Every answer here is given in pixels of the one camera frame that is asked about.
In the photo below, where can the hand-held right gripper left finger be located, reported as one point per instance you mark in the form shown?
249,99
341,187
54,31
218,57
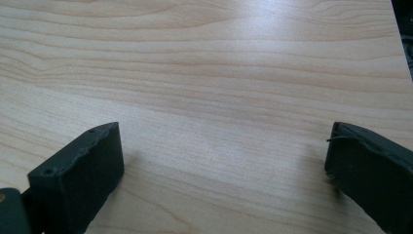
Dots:
81,175

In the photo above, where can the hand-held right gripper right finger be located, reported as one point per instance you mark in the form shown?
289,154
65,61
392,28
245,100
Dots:
373,172

